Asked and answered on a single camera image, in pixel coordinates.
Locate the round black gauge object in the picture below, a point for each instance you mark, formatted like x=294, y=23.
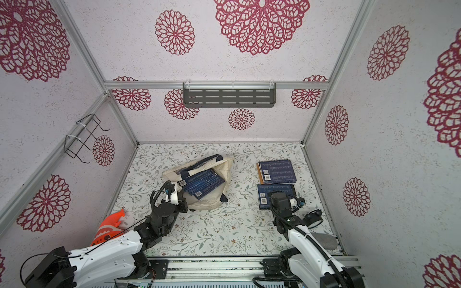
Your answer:
x=313, y=219

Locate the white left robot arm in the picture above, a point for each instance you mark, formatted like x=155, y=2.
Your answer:
x=120, y=257

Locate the cream canvas tote bag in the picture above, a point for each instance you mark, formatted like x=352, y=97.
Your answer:
x=218, y=197

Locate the red plastic object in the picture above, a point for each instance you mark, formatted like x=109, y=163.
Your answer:
x=109, y=228

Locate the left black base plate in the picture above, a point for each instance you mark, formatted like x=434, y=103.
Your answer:
x=152, y=269

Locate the aluminium front rail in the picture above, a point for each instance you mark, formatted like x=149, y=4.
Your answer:
x=219, y=272

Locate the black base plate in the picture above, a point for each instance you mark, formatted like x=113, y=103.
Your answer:
x=152, y=269
x=274, y=268

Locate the black wire wall rack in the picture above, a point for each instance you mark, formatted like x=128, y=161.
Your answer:
x=75, y=143

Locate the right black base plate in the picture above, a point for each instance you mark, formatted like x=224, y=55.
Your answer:
x=274, y=268

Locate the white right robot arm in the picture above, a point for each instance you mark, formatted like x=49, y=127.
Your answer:
x=308, y=260

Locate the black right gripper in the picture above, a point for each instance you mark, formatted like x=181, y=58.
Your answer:
x=280, y=200

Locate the grey slotted wall shelf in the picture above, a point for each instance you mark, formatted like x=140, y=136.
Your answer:
x=229, y=96

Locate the blue grid cover book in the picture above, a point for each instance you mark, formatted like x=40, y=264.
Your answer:
x=278, y=172

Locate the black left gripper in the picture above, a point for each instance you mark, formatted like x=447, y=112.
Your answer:
x=181, y=206

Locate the stack of blue books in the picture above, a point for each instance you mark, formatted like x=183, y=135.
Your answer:
x=202, y=184

